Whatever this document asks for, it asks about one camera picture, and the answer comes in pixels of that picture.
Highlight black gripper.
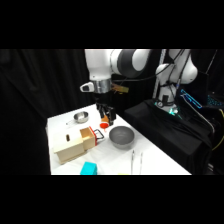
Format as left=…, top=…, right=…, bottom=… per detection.
left=94, top=92, right=117, bottom=127

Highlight grey metal bowl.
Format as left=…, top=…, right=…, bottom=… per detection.
left=108, top=125, right=136, bottom=150

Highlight metal tweezers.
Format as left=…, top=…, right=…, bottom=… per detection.
left=130, top=149, right=136, bottom=175
left=138, top=152, right=144, bottom=175

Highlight teal box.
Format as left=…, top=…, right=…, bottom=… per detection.
left=79, top=161, right=99, bottom=176

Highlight black draped robot stand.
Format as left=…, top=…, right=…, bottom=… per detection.
left=123, top=98, right=216, bottom=175

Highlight grey vertical pole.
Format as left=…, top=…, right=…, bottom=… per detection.
left=152, top=49, right=167, bottom=101

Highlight black curtain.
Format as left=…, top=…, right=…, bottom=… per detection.
left=0, top=49, right=224, bottom=176

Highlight blue-lit device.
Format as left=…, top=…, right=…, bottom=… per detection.
left=179, top=88, right=203, bottom=110

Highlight small metal pot with handle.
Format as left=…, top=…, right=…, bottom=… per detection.
left=65, top=111, right=90, bottom=126

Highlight brown wrist bracket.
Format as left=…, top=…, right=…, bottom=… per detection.
left=111, top=83, right=130, bottom=95

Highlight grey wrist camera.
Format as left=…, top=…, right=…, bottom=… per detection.
left=79, top=81, right=95, bottom=94

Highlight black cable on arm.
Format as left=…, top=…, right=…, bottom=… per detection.
left=111, top=49, right=188, bottom=88

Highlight yellow cable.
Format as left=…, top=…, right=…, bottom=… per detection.
left=211, top=108, right=224, bottom=153

